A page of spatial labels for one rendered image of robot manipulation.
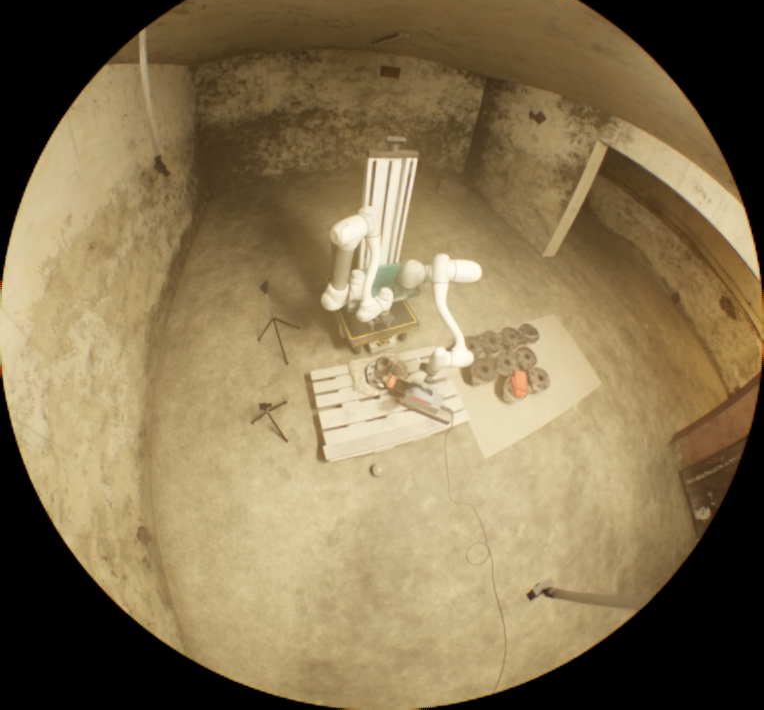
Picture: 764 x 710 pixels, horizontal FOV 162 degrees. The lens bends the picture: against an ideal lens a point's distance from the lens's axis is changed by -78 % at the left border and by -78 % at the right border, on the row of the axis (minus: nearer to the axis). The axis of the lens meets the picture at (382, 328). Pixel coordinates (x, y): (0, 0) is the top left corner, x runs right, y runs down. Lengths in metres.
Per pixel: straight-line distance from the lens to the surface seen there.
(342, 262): 1.64
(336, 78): 5.86
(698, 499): 5.26
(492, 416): 2.65
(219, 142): 6.03
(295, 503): 2.24
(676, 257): 9.72
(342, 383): 2.30
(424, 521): 2.28
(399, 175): 1.91
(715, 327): 9.71
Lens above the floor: 2.20
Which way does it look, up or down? 51 degrees down
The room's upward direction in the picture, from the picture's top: 10 degrees clockwise
